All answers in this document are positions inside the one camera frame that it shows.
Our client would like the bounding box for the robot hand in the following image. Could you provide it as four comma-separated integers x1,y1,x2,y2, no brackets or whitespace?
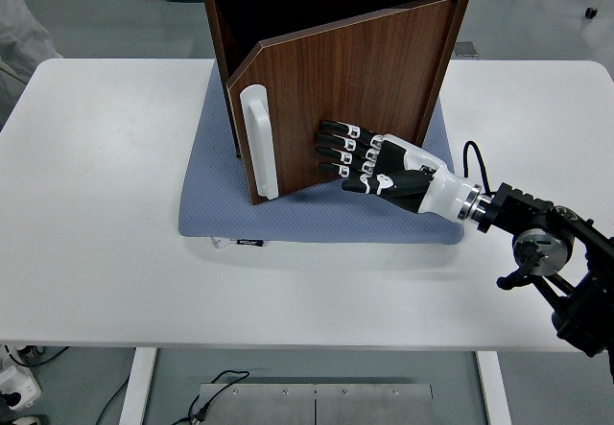
314,119,481,224

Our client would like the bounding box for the brown wooden cabinet door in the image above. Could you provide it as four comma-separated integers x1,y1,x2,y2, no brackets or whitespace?
226,0,457,206

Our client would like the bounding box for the blue-grey mat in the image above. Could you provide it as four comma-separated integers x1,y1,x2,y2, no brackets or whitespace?
177,62,465,245

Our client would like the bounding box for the white table leg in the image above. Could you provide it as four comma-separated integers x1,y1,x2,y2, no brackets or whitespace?
118,347,158,425
475,350,513,425

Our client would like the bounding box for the grey metal plate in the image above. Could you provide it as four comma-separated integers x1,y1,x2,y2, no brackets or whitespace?
315,383,434,425
199,382,317,425

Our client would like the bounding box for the person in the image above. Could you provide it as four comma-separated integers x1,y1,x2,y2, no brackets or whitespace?
0,0,63,90

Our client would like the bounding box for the white power strip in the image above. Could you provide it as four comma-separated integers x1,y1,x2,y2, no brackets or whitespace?
0,366,43,411

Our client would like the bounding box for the white door handle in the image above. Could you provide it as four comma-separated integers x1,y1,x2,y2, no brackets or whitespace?
238,83,280,201

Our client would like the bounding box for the black cable with plug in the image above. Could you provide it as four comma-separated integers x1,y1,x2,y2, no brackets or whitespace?
173,369,251,425

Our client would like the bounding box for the thin black cable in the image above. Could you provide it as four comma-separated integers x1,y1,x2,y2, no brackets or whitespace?
95,376,133,425

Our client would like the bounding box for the black cable at power strip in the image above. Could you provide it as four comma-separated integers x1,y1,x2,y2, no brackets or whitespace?
4,344,71,367

